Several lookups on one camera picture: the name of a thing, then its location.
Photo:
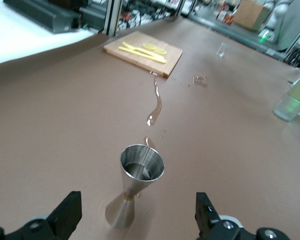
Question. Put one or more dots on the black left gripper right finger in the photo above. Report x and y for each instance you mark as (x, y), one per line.
(207, 215)

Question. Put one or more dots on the long liquid streak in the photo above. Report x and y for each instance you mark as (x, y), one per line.
(158, 105)

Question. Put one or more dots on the scattered liquid puddle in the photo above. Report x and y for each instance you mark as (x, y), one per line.
(202, 83)

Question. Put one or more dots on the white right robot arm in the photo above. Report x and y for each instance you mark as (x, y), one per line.
(287, 22)

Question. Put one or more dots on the brown cardboard box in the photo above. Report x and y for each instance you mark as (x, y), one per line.
(250, 12)

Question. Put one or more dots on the upright frame post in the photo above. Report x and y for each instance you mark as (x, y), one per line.
(112, 15)

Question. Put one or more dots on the lemon slice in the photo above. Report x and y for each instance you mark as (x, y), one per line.
(149, 46)
(161, 51)

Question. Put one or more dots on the yellow plastic knife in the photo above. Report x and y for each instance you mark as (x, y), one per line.
(150, 57)

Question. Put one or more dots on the steel hourglass jigger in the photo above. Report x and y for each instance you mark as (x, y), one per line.
(130, 185)

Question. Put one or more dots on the wooden cutting board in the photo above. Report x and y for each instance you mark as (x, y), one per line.
(170, 61)

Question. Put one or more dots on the green sleeved glass bottle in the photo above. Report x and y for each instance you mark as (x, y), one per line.
(290, 105)

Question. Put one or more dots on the clear glass measuring cup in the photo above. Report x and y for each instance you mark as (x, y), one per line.
(222, 50)

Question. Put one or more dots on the black electronics box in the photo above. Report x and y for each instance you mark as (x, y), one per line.
(47, 15)

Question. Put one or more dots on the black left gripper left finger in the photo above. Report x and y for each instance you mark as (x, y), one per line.
(67, 215)

